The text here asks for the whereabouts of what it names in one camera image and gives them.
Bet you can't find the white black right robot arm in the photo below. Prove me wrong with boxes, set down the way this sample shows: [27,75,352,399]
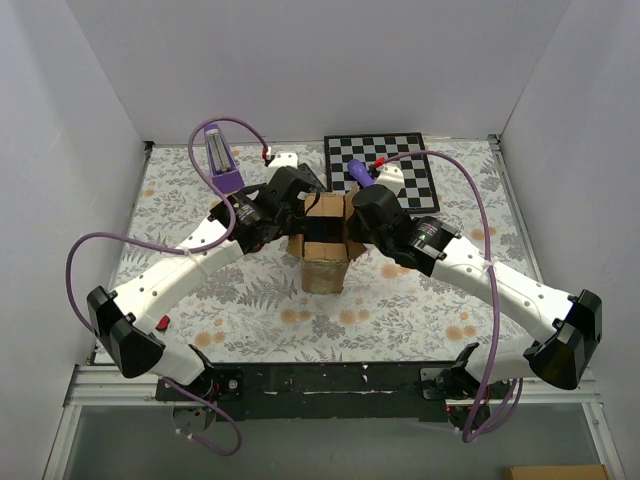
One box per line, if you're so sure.
[347,185,602,398]

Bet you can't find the purple toy microphone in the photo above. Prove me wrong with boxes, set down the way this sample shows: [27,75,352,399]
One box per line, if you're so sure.
[347,158,375,188]

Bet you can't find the grey studded building plate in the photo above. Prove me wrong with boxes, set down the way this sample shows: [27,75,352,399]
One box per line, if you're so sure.
[298,163,326,192]

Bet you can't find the small red object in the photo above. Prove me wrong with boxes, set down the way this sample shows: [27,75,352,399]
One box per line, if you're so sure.
[155,316,170,332]

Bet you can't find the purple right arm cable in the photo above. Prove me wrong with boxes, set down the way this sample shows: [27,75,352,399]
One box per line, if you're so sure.
[377,151,524,444]

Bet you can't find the purple capped clear bottle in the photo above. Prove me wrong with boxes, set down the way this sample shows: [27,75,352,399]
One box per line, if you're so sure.
[203,123,245,194]

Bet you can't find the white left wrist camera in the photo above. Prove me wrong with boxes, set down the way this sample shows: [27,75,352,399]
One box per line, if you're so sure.
[262,147,299,170]

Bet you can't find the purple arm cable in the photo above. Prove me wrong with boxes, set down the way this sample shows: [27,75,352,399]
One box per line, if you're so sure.
[66,117,274,456]
[377,151,524,444]

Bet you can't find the black white chessboard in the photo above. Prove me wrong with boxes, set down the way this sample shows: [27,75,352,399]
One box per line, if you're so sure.
[324,132,440,215]

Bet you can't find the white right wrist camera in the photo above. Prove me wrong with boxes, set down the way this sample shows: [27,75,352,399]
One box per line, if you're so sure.
[373,158,405,196]

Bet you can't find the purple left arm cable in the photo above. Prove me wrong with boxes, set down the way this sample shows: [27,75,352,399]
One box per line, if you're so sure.
[66,117,274,456]

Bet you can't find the brown cardboard boxes on floor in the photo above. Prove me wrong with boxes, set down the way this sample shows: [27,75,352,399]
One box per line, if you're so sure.
[504,464,611,480]

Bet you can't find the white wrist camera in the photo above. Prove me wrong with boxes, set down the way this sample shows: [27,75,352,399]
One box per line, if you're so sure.
[262,147,299,170]
[373,158,405,196]

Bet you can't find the brown cardboard express box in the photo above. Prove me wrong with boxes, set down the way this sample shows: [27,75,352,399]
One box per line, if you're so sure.
[287,189,367,295]

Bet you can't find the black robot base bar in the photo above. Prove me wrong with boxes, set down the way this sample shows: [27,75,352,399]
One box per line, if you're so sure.
[190,360,454,422]

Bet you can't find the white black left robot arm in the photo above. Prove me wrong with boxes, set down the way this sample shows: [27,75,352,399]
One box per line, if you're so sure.
[87,166,319,400]

